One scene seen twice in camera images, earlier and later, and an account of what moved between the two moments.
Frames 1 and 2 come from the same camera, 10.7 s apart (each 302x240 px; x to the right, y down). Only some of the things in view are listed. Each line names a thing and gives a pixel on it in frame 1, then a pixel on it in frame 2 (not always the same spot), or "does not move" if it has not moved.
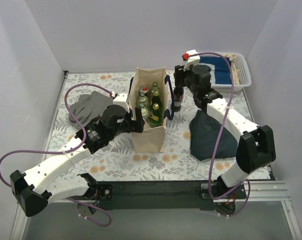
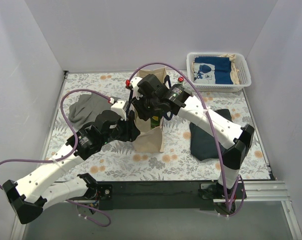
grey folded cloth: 87,107 does not move
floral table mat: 179,161 does not move
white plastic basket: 243,71 does not move
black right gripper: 179,75 -> 144,110
